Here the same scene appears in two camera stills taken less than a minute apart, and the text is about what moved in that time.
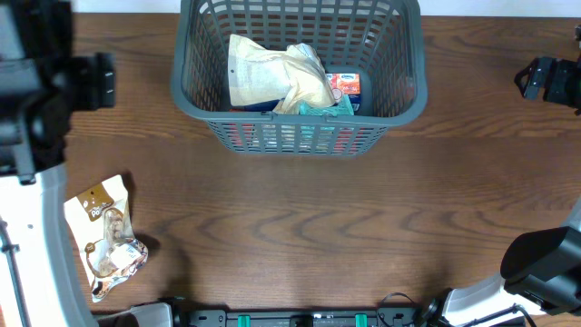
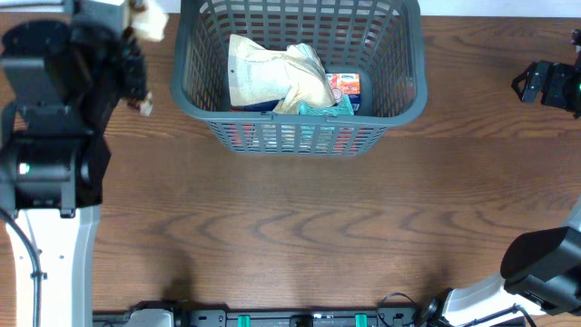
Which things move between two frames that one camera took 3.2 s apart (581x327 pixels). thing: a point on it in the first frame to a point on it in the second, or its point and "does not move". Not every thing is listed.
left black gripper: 90,83 to 129,68
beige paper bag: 256,74 does not move
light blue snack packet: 342,108 does not move
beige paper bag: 310,84 does not move
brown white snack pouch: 102,225 to 150,21
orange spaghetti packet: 294,137 does not move
